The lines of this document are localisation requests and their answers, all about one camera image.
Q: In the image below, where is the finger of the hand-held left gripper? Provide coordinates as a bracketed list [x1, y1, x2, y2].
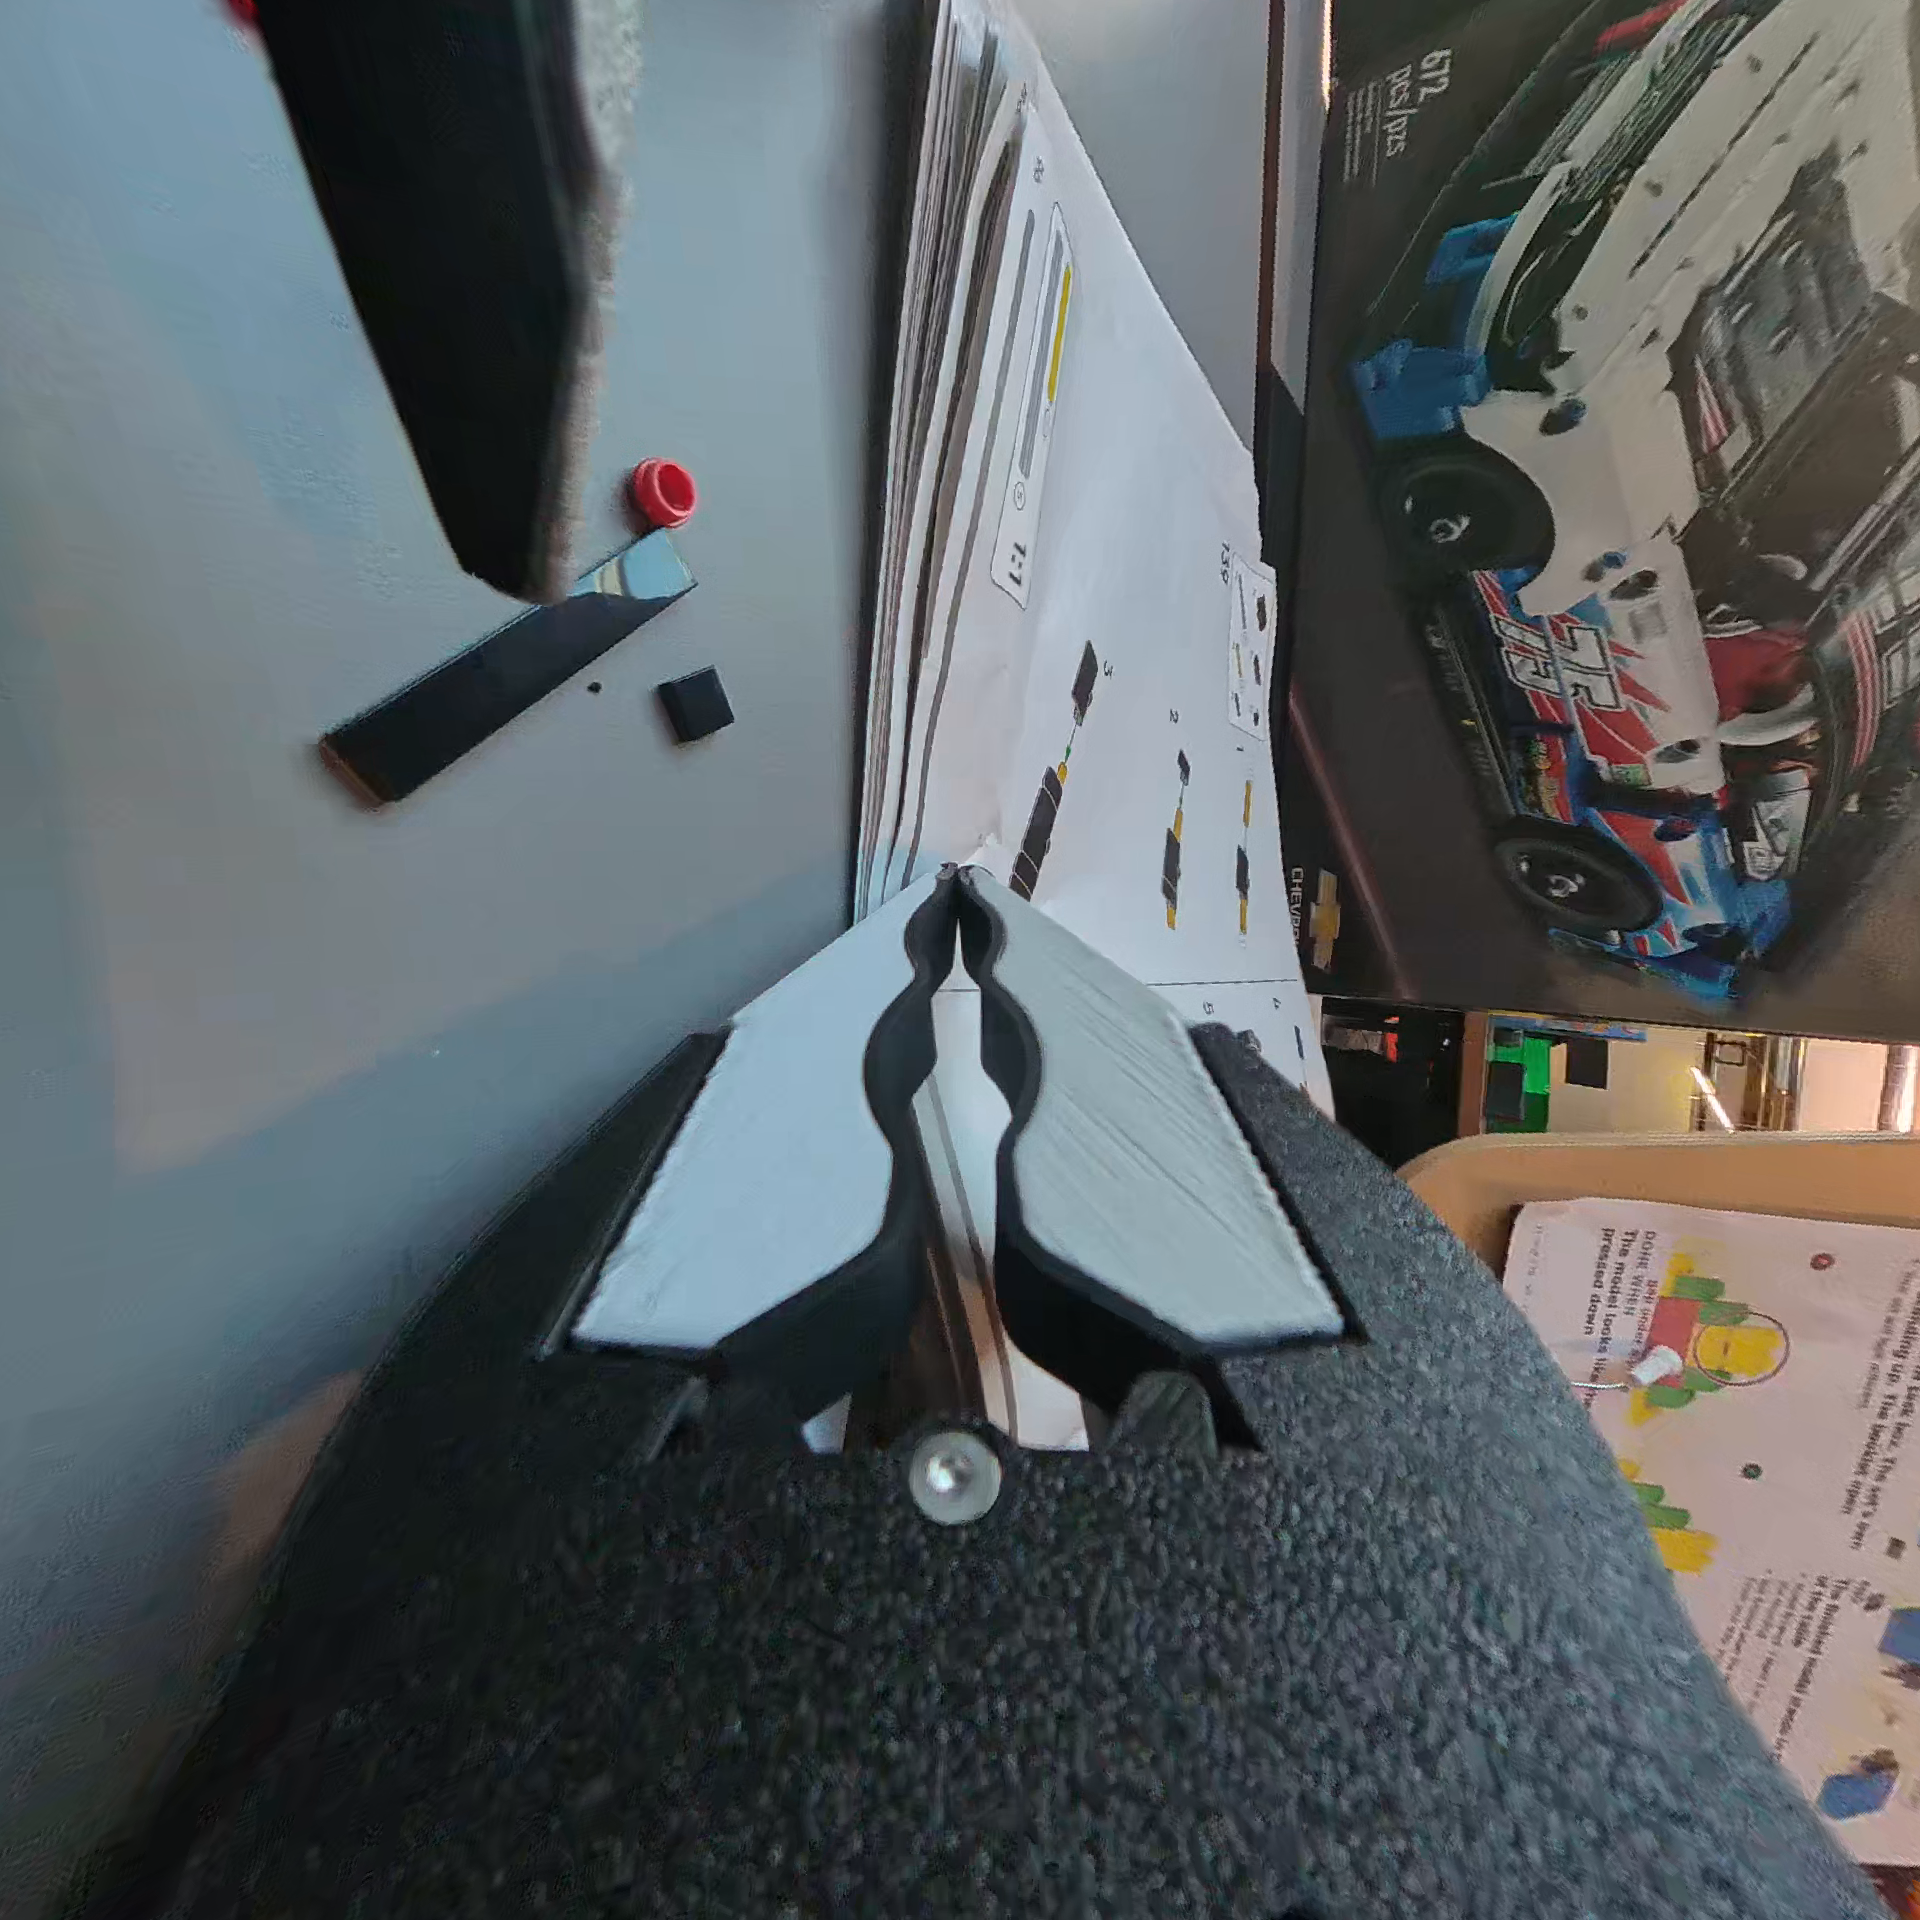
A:
[253, 0, 629, 605]

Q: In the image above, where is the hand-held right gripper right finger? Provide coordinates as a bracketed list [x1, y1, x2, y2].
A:
[959, 872, 1346, 1450]

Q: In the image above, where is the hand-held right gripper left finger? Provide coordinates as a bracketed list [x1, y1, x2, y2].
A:
[570, 872, 962, 1420]

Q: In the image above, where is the grey desk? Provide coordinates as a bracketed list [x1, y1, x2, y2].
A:
[0, 0, 903, 1652]

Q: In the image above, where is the long black tile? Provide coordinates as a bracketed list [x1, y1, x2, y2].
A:
[321, 528, 701, 808]

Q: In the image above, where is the wooden document stand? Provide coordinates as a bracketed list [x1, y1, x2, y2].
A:
[1402, 1132, 1920, 1652]

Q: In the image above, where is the open instruction booklet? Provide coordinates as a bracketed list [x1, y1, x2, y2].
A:
[853, 0, 1338, 1454]

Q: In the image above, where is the printed instruction sheet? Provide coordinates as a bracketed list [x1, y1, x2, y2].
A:
[1499, 1200, 1920, 1870]

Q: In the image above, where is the black toy car set box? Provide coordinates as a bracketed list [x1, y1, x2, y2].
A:
[1253, 0, 1920, 1037]

